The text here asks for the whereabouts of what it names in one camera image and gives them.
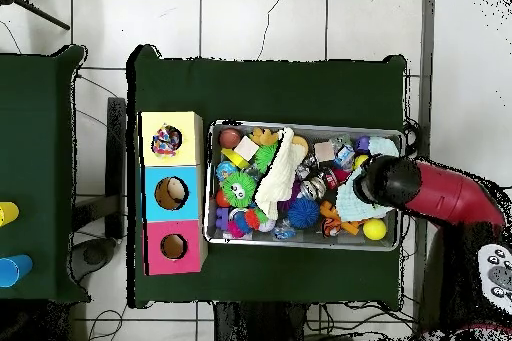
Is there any small green spiky ball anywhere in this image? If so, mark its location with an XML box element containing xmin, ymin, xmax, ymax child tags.
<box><xmin>254</xmin><ymin>142</ymin><xmax>279</xmax><ymax>173</ymax></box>

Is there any cream waffle cloth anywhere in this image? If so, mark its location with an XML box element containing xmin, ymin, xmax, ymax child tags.
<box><xmin>254</xmin><ymin>127</ymin><xmax>309</xmax><ymax>221</ymax></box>

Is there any mint green waffle cloth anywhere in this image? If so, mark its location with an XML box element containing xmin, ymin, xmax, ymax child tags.
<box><xmin>334</xmin><ymin>136</ymin><xmax>401</xmax><ymax>223</ymax></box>

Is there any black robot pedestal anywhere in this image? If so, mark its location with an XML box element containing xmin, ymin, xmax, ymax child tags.
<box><xmin>213</xmin><ymin>301</ymin><xmax>309</xmax><ymax>341</ymax></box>

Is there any blue spiky ball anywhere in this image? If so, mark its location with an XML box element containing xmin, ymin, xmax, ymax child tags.
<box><xmin>286</xmin><ymin>197</ymin><xmax>321</xmax><ymax>230</ymax></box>

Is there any brown toy football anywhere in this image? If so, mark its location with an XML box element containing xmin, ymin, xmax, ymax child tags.
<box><xmin>218</xmin><ymin>127</ymin><xmax>243</xmax><ymax>150</ymax></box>

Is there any black tripod leg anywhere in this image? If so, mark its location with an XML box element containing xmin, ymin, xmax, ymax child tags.
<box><xmin>0</xmin><ymin>0</ymin><xmax>72</xmax><ymax>32</ymax></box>

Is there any orange tiger plush toy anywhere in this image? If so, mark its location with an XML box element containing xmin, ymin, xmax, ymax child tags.
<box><xmin>320</xmin><ymin>216</ymin><xmax>343</xmax><ymax>238</ymax></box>

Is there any dark green table cloth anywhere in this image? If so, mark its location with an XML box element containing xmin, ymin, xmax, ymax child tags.
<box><xmin>0</xmin><ymin>44</ymin><xmax>92</xmax><ymax>304</ymax></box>
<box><xmin>125</xmin><ymin>44</ymin><xmax>409</xmax><ymax>310</ymax></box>

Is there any multicoloured heart print cloth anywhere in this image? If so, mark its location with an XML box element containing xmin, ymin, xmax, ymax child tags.
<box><xmin>150</xmin><ymin>123</ymin><xmax>184</xmax><ymax>157</ymax></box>

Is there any shallow wire mesh bin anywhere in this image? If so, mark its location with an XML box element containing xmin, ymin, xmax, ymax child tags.
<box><xmin>203</xmin><ymin>119</ymin><xmax>405</xmax><ymax>252</ymax></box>

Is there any black upright panel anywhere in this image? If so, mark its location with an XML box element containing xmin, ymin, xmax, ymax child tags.
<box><xmin>105</xmin><ymin>96</ymin><xmax>128</xmax><ymax>241</ymax></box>

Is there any yellow cylinder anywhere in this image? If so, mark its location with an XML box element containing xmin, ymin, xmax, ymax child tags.
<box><xmin>0</xmin><ymin>201</ymin><xmax>20</xmax><ymax>228</ymax></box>

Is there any wooden box with three holes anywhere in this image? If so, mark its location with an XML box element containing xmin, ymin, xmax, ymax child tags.
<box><xmin>137</xmin><ymin>110</ymin><xmax>209</xmax><ymax>277</ymax></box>

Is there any globe print ball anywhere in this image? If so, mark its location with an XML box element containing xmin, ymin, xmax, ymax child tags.
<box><xmin>215</xmin><ymin>160</ymin><xmax>240</xmax><ymax>182</ymax></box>

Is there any blue cylinder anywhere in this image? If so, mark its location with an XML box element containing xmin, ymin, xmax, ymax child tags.
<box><xmin>0</xmin><ymin>253</ymin><xmax>34</xmax><ymax>289</ymax></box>

